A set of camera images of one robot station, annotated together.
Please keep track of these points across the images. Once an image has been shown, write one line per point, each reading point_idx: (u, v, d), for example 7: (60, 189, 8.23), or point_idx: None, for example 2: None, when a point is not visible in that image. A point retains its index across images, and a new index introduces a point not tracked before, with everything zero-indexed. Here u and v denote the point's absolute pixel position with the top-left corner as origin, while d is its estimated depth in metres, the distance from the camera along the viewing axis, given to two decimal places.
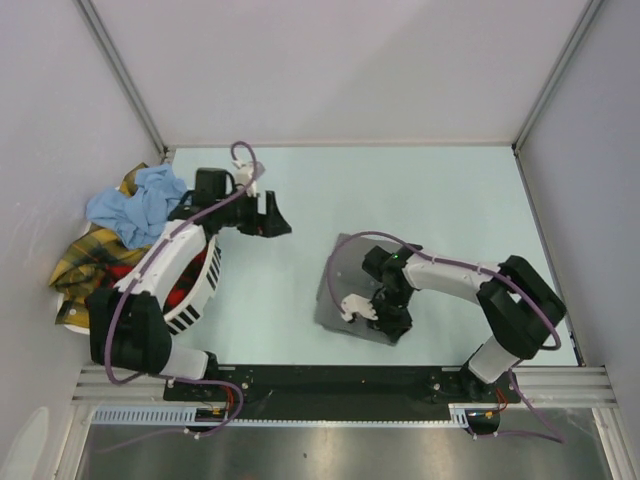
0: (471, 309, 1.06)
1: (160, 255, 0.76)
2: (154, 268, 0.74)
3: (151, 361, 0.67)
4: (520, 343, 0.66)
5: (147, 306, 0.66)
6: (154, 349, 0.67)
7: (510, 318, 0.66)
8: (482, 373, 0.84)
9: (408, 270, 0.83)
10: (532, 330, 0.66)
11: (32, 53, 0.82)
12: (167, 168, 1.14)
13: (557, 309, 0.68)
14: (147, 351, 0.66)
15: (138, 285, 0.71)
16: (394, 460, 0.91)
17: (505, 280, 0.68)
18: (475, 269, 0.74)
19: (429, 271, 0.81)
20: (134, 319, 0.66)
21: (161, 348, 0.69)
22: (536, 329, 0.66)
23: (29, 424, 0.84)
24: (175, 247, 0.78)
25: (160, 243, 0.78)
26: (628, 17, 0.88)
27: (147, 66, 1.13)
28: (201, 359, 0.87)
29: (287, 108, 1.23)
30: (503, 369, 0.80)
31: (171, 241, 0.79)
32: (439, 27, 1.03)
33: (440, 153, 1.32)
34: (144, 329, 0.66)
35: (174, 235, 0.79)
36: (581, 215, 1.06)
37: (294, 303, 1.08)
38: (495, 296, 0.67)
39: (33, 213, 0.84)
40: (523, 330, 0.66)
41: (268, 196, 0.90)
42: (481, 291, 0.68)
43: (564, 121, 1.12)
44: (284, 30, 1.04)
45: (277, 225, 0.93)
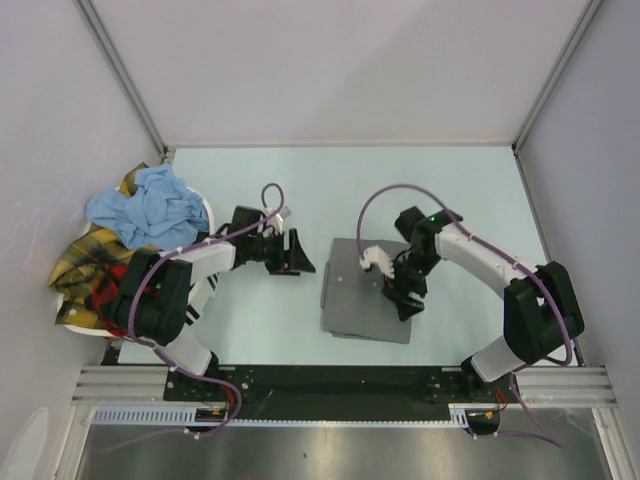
0: (472, 308, 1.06)
1: (198, 249, 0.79)
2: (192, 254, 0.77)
3: (163, 327, 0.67)
4: (531, 345, 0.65)
5: (182, 272, 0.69)
6: (171, 316, 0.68)
7: (528, 320, 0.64)
8: (485, 370, 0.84)
9: (440, 236, 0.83)
10: (545, 338, 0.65)
11: (32, 53, 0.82)
12: (167, 168, 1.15)
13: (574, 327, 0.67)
14: (166, 314, 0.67)
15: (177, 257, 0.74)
16: (394, 460, 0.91)
17: (540, 284, 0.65)
18: (511, 262, 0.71)
19: (460, 245, 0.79)
20: (165, 283, 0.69)
21: (175, 318, 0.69)
22: (550, 338, 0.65)
23: (29, 424, 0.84)
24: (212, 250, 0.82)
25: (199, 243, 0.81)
26: (628, 17, 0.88)
27: (147, 66, 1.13)
28: (206, 357, 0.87)
29: (288, 108, 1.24)
30: (502, 370, 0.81)
31: (209, 244, 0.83)
32: (439, 27, 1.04)
33: (440, 153, 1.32)
34: (171, 293, 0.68)
35: (215, 243, 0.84)
36: (581, 215, 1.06)
37: (294, 303, 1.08)
38: (526, 297, 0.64)
39: (33, 213, 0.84)
40: (538, 334, 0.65)
41: (292, 233, 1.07)
42: (513, 287, 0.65)
43: (564, 121, 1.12)
44: (285, 31, 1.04)
45: (300, 259, 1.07)
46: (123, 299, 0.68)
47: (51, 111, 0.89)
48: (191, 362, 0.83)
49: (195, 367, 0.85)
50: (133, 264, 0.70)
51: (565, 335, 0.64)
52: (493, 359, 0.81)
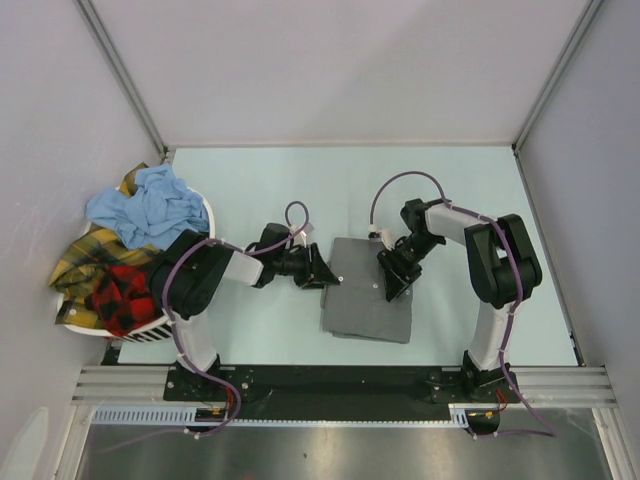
0: (472, 307, 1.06)
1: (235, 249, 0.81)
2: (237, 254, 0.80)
3: (191, 297, 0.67)
4: (486, 285, 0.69)
5: (224, 254, 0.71)
6: (203, 290, 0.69)
7: (480, 259, 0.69)
8: (473, 356, 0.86)
9: (426, 212, 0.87)
10: (501, 280, 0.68)
11: (32, 53, 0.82)
12: (167, 168, 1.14)
13: (532, 276, 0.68)
14: (199, 285, 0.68)
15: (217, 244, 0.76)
16: (394, 460, 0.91)
17: (496, 227, 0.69)
18: (476, 216, 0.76)
19: (440, 214, 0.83)
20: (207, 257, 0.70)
21: (204, 295, 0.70)
22: (505, 281, 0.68)
23: (29, 424, 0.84)
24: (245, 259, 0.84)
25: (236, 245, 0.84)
26: (628, 17, 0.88)
27: (147, 66, 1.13)
28: (210, 356, 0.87)
29: (287, 107, 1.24)
30: (491, 351, 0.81)
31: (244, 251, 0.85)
32: (439, 27, 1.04)
33: (440, 153, 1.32)
34: (209, 268, 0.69)
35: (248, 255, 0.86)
36: (581, 215, 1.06)
37: (294, 302, 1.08)
38: (478, 237, 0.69)
39: (33, 214, 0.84)
40: (491, 274, 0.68)
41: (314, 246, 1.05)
42: (470, 228, 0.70)
43: (564, 121, 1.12)
44: (284, 31, 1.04)
45: (323, 271, 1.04)
46: (162, 264, 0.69)
47: (51, 111, 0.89)
48: (197, 358, 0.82)
49: (199, 362, 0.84)
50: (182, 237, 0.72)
51: (517, 277, 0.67)
52: (480, 344, 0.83)
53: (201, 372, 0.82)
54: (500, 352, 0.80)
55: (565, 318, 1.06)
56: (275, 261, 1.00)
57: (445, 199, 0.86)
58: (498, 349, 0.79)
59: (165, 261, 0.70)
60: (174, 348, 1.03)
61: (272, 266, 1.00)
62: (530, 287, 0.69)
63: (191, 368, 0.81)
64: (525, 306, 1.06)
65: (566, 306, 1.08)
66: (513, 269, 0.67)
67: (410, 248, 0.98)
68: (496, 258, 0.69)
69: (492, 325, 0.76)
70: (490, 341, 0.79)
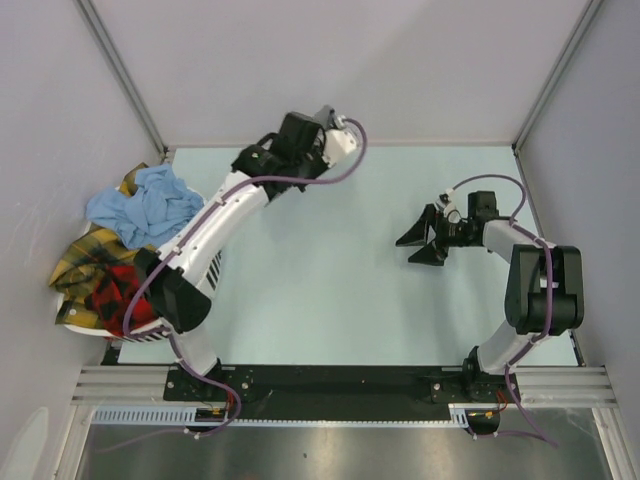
0: (480, 310, 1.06)
1: (204, 227, 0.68)
2: (194, 241, 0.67)
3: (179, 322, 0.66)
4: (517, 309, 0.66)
5: (179, 285, 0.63)
6: (185, 313, 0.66)
7: (520, 279, 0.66)
8: (481, 359, 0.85)
9: (487, 225, 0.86)
10: (533, 309, 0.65)
11: (32, 52, 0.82)
12: (167, 168, 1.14)
13: (571, 316, 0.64)
14: (176, 315, 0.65)
15: (175, 258, 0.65)
16: (394, 460, 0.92)
17: (546, 254, 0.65)
18: (533, 239, 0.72)
19: (499, 229, 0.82)
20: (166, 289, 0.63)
21: (192, 312, 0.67)
22: (538, 311, 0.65)
23: (29, 424, 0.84)
24: (223, 212, 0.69)
25: (210, 207, 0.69)
26: (627, 17, 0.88)
27: (147, 66, 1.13)
28: (211, 359, 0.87)
29: (287, 107, 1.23)
30: (500, 361, 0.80)
31: (222, 204, 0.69)
32: (440, 27, 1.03)
33: (440, 153, 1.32)
34: (174, 300, 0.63)
35: (225, 198, 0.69)
36: (581, 216, 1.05)
37: (294, 302, 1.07)
38: (522, 258, 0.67)
39: (33, 214, 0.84)
40: (527, 299, 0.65)
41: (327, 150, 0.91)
42: (520, 245, 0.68)
43: (564, 121, 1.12)
44: (284, 31, 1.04)
45: None
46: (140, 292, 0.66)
47: (51, 110, 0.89)
48: (195, 361, 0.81)
49: (199, 367, 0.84)
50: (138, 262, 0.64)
51: (549, 309, 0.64)
52: (489, 351, 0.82)
53: (200, 376, 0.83)
54: (507, 364, 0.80)
55: None
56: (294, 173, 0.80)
57: (511, 217, 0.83)
58: (507, 363, 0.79)
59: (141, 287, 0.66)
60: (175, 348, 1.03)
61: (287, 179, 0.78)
62: (563, 327, 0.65)
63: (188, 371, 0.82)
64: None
65: None
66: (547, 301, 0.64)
67: (457, 229, 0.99)
68: (537, 284, 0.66)
69: (509, 344, 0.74)
70: (501, 353, 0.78)
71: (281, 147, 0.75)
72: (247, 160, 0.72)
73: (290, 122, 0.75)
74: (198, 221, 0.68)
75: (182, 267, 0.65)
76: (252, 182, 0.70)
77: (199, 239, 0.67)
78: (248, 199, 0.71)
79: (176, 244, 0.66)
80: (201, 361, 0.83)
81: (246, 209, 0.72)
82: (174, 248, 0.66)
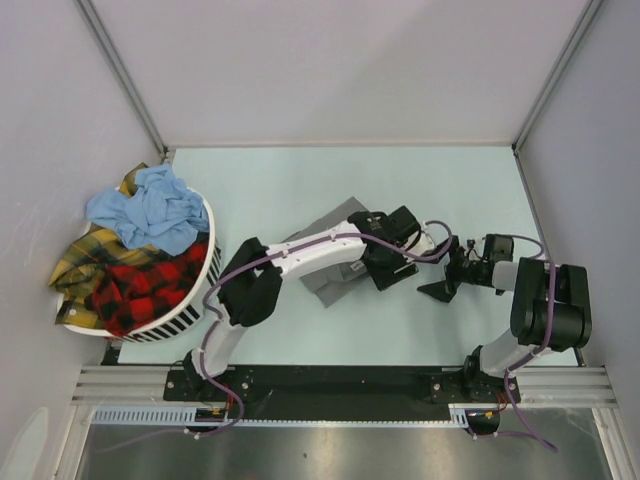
0: (479, 309, 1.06)
1: (312, 247, 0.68)
2: (300, 257, 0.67)
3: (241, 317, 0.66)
4: (520, 319, 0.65)
5: (275, 281, 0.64)
6: (254, 310, 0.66)
7: (524, 290, 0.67)
8: (482, 362, 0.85)
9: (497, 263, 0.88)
10: (536, 321, 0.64)
11: (32, 52, 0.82)
12: (167, 168, 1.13)
13: (576, 332, 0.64)
14: (247, 309, 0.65)
15: (280, 259, 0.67)
16: (394, 460, 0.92)
17: (551, 268, 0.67)
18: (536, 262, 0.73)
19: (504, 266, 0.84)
20: (258, 278, 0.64)
21: (257, 314, 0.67)
22: (542, 323, 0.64)
23: (29, 424, 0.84)
24: (331, 247, 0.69)
25: (322, 236, 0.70)
26: (627, 17, 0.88)
27: (147, 66, 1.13)
28: (219, 364, 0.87)
29: (287, 108, 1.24)
30: (499, 366, 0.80)
31: (333, 240, 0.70)
32: (439, 27, 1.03)
33: (439, 153, 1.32)
34: (260, 291, 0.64)
35: (338, 238, 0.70)
36: (581, 216, 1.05)
37: (294, 302, 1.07)
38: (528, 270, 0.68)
39: (33, 214, 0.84)
40: (531, 310, 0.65)
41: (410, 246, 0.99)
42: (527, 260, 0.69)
43: (564, 121, 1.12)
44: (284, 31, 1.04)
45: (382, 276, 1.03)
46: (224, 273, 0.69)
47: (51, 111, 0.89)
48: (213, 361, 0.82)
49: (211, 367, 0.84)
50: (243, 248, 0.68)
51: (550, 325, 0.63)
52: (492, 353, 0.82)
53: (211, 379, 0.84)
54: (506, 370, 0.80)
55: None
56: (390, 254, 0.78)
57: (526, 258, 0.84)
58: (506, 368, 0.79)
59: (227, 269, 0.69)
60: (175, 348, 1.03)
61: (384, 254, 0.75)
62: (564, 343, 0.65)
63: (201, 371, 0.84)
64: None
65: None
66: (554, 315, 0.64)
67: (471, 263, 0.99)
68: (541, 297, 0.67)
69: (510, 352, 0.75)
70: (502, 358, 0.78)
71: (389, 226, 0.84)
72: (362, 220, 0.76)
73: (402, 217, 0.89)
74: (311, 240, 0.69)
75: (282, 269, 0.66)
76: (366, 236, 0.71)
77: (305, 254, 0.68)
78: (353, 247, 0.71)
79: (285, 248, 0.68)
80: (217, 363, 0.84)
81: (344, 256, 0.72)
82: (282, 249, 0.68)
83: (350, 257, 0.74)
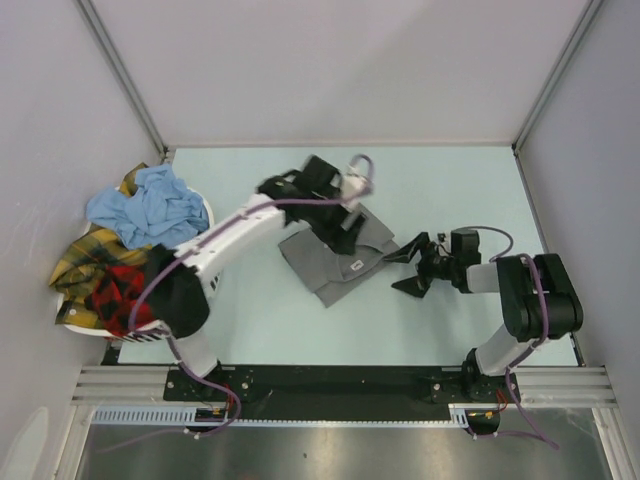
0: (477, 309, 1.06)
1: (222, 232, 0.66)
2: (211, 247, 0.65)
3: (178, 329, 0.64)
4: (516, 318, 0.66)
5: (192, 280, 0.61)
6: (186, 318, 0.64)
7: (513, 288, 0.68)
8: (480, 363, 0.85)
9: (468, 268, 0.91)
10: (531, 315, 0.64)
11: (32, 52, 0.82)
12: (167, 168, 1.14)
13: (571, 315, 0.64)
14: (180, 319, 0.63)
15: (193, 257, 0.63)
16: (394, 460, 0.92)
17: (529, 262, 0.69)
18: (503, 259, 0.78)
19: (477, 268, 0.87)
20: (174, 287, 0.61)
21: (193, 319, 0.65)
22: (537, 315, 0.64)
23: (29, 425, 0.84)
24: (245, 226, 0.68)
25: (233, 218, 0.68)
26: (627, 17, 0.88)
27: (147, 66, 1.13)
28: (210, 360, 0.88)
29: (287, 108, 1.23)
30: (500, 364, 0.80)
31: (245, 218, 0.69)
32: (439, 27, 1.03)
33: (439, 153, 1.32)
34: (181, 297, 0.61)
35: (249, 214, 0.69)
36: (581, 216, 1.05)
37: (294, 302, 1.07)
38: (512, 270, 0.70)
39: (33, 214, 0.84)
40: (524, 305, 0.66)
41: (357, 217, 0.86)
42: (506, 262, 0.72)
43: (564, 121, 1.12)
44: (284, 31, 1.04)
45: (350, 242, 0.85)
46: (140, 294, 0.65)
47: (51, 111, 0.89)
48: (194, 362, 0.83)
49: (198, 367, 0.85)
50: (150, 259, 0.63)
51: (545, 314, 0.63)
52: (491, 352, 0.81)
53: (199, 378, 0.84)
54: (507, 367, 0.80)
55: None
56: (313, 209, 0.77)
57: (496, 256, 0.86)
58: (506, 367, 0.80)
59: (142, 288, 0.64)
60: None
61: (309, 209, 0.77)
62: (565, 330, 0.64)
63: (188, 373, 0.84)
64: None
65: None
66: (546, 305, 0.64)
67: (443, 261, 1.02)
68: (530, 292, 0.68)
69: (510, 349, 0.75)
70: (502, 357, 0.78)
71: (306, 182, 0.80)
72: (272, 187, 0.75)
73: (315, 167, 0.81)
74: (218, 229, 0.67)
75: (197, 266, 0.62)
76: (277, 203, 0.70)
77: (216, 245, 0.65)
78: (268, 219, 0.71)
79: (195, 244, 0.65)
80: (199, 362, 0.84)
81: (262, 232, 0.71)
82: (191, 248, 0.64)
83: (271, 229, 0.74)
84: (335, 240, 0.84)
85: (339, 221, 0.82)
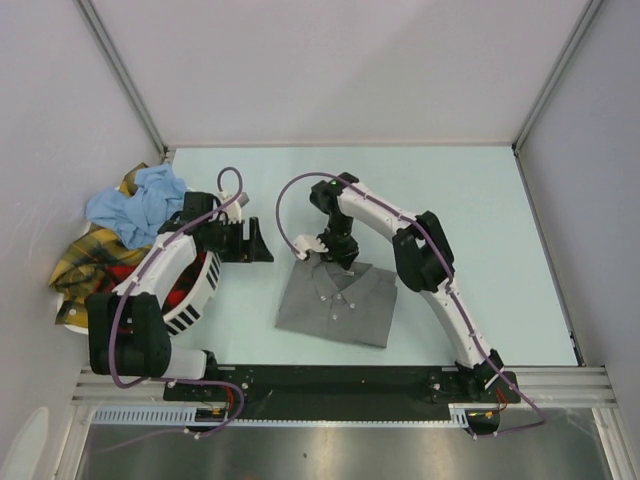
0: None
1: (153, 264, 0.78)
2: (150, 275, 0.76)
3: (152, 365, 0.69)
4: (417, 275, 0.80)
5: (149, 305, 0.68)
6: (155, 351, 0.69)
7: (408, 260, 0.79)
8: (462, 360, 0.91)
9: (340, 201, 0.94)
10: (429, 269, 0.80)
11: (32, 53, 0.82)
12: (167, 168, 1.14)
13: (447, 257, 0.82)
14: (149, 353, 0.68)
15: (137, 288, 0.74)
16: (394, 460, 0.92)
17: (418, 225, 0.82)
18: (367, 200, 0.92)
19: (355, 205, 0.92)
20: (134, 325, 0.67)
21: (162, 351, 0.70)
22: (432, 268, 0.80)
23: (29, 424, 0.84)
24: (168, 254, 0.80)
25: (153, 251, 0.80)
26: (627, 17, 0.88)
27: (147, 66, 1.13)
28: (203, 357, 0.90)
29: (286, 107, 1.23)
30: (462, 338, 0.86)
31: (164, 249, 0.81)
32: (440, 27, 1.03)
33: (438, 154, 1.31)
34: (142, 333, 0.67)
35: (168, 244, 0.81)
36: (581, 216, 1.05)
37: (294, 302, 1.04)
38: (406, 242, 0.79)
39: (33, 214, 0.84)
40: (419, 265, 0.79)
41: (254, 222, 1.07)
42: (397, 236, 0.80)
43: (564, 121, 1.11)
44: (283, 31, 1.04)
45: (259, 249, 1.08)
46: (100, 353, 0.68)
47: (51, 111, 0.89)
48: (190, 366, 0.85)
49: (195, 371, 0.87)
50: (94, 315, 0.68)
51: (442, 264, 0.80)
52: (457, 339, 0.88)
53: (197, 381, 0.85)
54: (472, 332, 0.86)
55: (564, 319, 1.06)
56: (211, 236, 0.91)
57: (354, 186, 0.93)
58: (469, 334, 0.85)
59: (99, 348, 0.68)
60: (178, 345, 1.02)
61: (209, 233, 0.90)
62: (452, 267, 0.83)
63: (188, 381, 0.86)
64: (518, 301, 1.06)
65: (565, 306, 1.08)
66: (437, 257, 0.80)
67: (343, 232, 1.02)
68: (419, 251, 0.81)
69: (443, 310, 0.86)
70: (456, 330, 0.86)
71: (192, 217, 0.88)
72: (172, 226, 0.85)
73: (193, 199, 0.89)
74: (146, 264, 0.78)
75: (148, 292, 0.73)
76: (185, 229, 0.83)
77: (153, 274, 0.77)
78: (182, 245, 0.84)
79: (134, 278, 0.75)
80: (194, 364, 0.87)
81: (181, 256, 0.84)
82: (132, 280, 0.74)
83: (187, 255, 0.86)
84: (247, 251, 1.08)
85: (238, 238, 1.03)
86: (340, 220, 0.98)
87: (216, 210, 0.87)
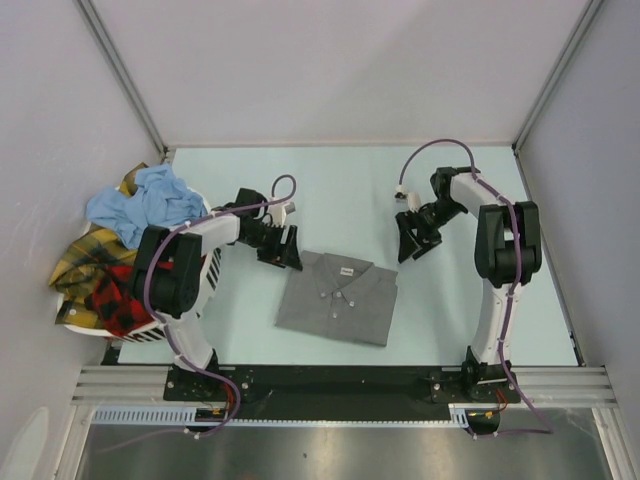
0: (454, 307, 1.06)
1: (205, 222, 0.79)
2: (201, 226, 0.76)
3: (181, 299, 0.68)
4: (486, 261, 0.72)
5: (195, 243, 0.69)
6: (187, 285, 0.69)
7: (486, 237, 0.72)
8: (475, 350, 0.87)
9: (454, 179, 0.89)
10: (503, 260, 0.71)
11: (31, 52, 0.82)
12: (167, 168, 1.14)
13: (531, 262, 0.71)
14: (182, 285, 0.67)
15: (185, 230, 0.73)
16: (394, 460, 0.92)
17: (511, 208, 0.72)
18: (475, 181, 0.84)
19: (462, 184, 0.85)
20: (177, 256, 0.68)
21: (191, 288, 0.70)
22: (504, 261, 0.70)
23: (29, 424, 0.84)
24: (216, 223, 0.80)
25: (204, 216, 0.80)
26: (628, 17, 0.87)
27: (146, 66, 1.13)
28: (207, 352, 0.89)
29: (285, 107, 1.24)
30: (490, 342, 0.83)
31: (214, 218, 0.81)
32: (440, 26, 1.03)
33: (439, 153, 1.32)
34: (182, 264, 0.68)
35: (219, 216, 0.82)
36: (582, 216, 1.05)
37: (296, 302, 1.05)
38: (490, 215, 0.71)
39: (33, 214, 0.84)
40: (493, 251, 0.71)
41: (292, 229, 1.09)
42: (486, 207, 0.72)
43: (564, 121, 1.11)
44: (283, 31, 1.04)
45: (293, 255, 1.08)
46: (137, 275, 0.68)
47: (51, 111, 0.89)
48: (196, 354, 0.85)
49: (199, 359, 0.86)
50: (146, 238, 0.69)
51: (517, 260, 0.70)
52: (480, 336, 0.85)
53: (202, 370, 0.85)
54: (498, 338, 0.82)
55: (564, 319, 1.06)
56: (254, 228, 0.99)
57: (474, 169, 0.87)
58: (498, 339, 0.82)
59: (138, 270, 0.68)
60: None
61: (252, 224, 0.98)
62: (529, 272, 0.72)
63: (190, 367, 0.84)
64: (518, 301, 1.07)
65: (565, 306, 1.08)
66: (515, 253, 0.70)
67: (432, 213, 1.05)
68: (502, 239, 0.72)
69: (492, 308, 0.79)
70: (488, 330, 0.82)
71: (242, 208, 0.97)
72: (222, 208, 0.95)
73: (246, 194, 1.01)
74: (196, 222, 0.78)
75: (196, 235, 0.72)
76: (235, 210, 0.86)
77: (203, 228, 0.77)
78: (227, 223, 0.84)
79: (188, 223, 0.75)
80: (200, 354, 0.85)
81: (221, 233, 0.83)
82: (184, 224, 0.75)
83: (224, 238, 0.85)
84: (280, 254, 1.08)
85: (277, 240, 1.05)
86: (443, 204, 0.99)
87: (263, 204, 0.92)
